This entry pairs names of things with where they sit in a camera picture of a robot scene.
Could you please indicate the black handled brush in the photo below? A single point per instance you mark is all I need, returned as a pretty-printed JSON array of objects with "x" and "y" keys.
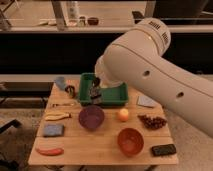
[{"x": 95, "y": 91}]

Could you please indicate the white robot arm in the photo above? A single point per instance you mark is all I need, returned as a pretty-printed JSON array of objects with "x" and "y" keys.
[{"x": 136, "y": 58}]

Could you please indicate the blue tipped cup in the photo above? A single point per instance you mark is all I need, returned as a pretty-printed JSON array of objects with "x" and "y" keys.
[{"x": 61, "y": 83}]

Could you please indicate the green plastic tray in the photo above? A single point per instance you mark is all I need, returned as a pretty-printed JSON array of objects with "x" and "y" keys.
[{"x": 116, "y": 96}]

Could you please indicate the purple bowl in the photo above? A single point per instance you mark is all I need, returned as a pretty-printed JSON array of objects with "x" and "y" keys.
[{"x": 91, "y": 117}]

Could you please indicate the black binder clip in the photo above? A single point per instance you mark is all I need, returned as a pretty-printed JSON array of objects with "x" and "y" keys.
[{"x": 71, "y": 91}]

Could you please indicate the blue square cloth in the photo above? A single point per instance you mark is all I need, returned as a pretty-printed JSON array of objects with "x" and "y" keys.
[{"x": 146, "y": 101}]

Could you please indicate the small metal spoon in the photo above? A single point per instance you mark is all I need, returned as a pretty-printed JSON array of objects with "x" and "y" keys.
[{"x": 64, "y": 104}]

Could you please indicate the bunch of dark grapes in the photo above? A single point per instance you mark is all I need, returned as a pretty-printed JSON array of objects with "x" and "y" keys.
[{"x": 152, "y": 123}]

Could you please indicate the yellow banana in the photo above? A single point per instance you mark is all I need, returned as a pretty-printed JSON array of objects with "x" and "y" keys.
[{"x": 57, "y": 116}]

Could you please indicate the dark red background bowl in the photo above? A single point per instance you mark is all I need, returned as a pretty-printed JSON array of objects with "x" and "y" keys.
[{"x": 93, "y": 21}]

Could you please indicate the small green jar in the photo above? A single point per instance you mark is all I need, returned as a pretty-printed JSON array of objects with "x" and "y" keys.
[{"x": 82, "y": 21}]

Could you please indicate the blue sponge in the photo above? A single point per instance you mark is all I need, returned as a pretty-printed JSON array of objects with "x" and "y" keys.
[{"x": 53, "y": 130}]

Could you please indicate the white background bottle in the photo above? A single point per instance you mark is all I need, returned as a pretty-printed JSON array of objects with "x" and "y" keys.
[{"x": 73, "y": 13}]

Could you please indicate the black rectangular sponge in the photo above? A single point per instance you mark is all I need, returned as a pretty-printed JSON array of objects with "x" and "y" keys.
[{"x": 163, "y": 150}]

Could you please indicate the red chili pepper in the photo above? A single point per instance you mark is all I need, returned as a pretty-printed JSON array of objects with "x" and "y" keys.
[{"x": 50, "y": 152}]

